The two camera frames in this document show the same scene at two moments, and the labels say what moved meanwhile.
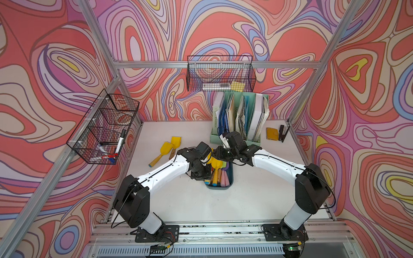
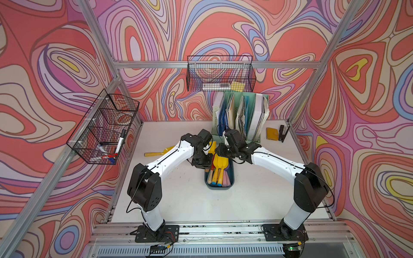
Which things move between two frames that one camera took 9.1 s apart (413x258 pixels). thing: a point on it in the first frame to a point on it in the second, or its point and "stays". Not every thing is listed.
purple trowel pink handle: [227, 182] stays
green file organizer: [242, 112] stays
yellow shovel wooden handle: [176, 141] to [213, 147]
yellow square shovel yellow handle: [213, 161] stays
